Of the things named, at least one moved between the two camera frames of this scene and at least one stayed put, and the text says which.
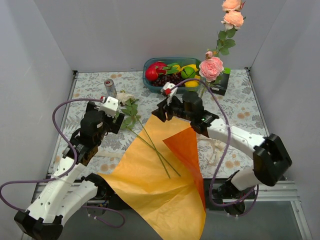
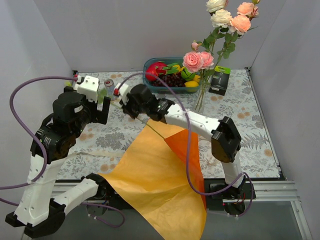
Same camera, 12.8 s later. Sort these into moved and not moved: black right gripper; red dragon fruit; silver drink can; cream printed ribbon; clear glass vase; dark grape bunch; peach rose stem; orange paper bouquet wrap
Moved: black right gripper; cream printed ribbon; peach rose stem
Not moved: orange paper bouquet wrap; red dragon fruit; dark grape bunch; clear glass vase; silver drink can
